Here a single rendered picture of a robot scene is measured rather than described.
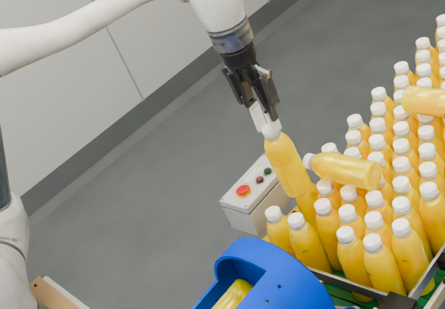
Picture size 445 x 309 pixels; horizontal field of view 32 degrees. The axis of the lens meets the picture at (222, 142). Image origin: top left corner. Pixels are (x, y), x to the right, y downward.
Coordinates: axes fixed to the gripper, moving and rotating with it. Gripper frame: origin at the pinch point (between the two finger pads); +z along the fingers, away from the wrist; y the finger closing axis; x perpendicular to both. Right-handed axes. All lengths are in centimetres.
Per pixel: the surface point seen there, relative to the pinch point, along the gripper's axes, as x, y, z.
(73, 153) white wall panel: 66, -253, 119
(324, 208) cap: -1.1, 8.9, 24.7
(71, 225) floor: 31, -223, 135
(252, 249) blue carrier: -27.1, 13.0, 11.3
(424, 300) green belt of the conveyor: -3, 32, 45
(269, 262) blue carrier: -28.2, 18.0, 12.3
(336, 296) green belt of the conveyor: -10.2, 11.9, 45.0
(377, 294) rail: -10.7, 26.0, 37.3
